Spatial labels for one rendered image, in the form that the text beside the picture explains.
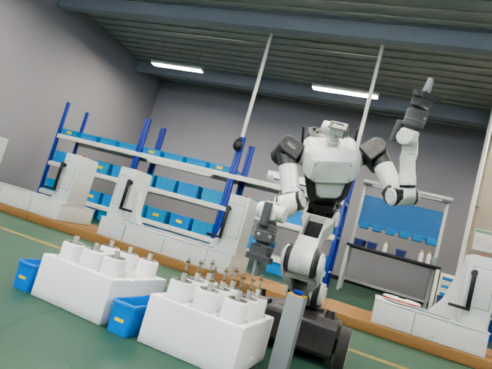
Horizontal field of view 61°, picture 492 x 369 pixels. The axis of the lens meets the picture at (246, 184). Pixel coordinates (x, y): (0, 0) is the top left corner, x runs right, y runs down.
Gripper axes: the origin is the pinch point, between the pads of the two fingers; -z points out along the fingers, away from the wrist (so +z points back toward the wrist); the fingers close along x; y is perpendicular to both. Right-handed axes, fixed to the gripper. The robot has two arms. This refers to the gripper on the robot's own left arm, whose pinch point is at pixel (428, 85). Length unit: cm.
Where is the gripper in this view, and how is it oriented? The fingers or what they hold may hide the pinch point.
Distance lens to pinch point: 196.6
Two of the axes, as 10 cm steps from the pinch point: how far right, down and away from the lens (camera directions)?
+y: -4.8, -3.6, 8.0
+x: -8.3, -1.2, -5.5
